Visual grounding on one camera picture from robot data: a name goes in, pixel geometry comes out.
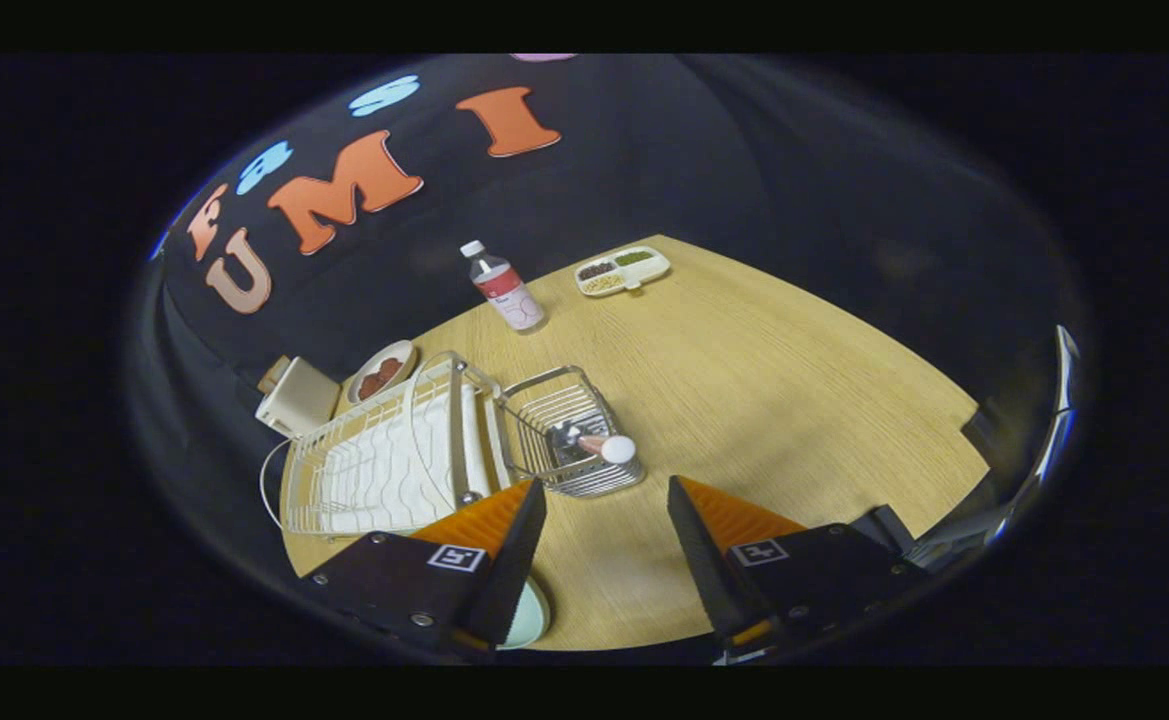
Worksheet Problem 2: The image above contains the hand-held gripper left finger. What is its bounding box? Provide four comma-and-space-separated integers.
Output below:
299, 478, 549, 658

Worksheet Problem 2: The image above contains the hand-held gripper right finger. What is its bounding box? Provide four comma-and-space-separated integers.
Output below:
666, 475, 932, 664

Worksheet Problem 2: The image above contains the pale green plate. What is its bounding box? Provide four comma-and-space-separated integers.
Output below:
499, 578, 552, 651

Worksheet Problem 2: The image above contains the metal wire basket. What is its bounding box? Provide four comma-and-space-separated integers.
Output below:
497, 365, 646, 499

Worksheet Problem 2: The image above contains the pink-handled metal spoon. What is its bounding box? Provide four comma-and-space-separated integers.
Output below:
544, 420, 638, 467

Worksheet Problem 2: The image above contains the white wire dish rack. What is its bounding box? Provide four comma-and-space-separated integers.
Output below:
261, 350, 520, 538

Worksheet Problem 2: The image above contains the white plate with meat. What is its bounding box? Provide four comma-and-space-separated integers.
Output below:
346, 339, 418, 404

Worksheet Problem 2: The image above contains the white divided condiment dish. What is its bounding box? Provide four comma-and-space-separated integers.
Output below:
574, 246, 672, 298

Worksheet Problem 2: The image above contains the white toaster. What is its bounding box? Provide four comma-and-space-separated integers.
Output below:
255, 357, 342, 438

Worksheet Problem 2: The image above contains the clear red-label bottle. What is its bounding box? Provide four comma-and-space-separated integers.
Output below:
460, 240, 546, 333

